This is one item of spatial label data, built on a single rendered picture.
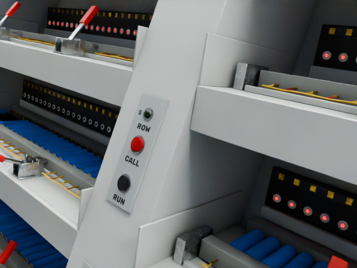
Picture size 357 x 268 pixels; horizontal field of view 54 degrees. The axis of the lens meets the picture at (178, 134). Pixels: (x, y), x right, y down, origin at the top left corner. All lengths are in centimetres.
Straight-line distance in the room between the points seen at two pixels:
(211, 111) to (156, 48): 11
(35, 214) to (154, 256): 20
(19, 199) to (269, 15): 41
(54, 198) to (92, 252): 13
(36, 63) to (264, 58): 35
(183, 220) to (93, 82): 21
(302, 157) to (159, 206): 15
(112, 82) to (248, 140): 20
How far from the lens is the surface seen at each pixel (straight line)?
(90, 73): 47
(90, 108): 72
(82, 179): 51
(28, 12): 101
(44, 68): 57
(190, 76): 35
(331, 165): 28
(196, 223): 41
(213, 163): 40
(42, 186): 54
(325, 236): 45
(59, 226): 46
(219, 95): 33
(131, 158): 37
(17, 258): 68
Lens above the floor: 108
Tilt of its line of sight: level
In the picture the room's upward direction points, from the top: 19 degrees clockwise
